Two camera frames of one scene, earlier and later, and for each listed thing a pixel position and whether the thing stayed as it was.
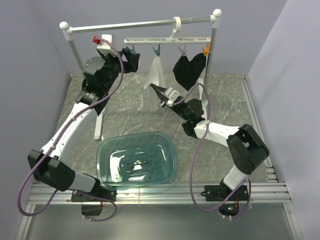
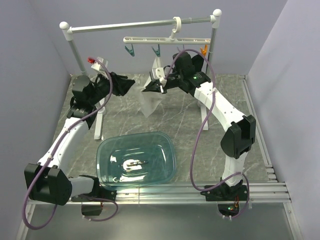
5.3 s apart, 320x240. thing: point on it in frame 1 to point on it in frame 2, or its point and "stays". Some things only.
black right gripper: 160,91 to 155,87
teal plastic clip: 132,51 stays
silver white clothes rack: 67,30 stays
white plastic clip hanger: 168,40 stays
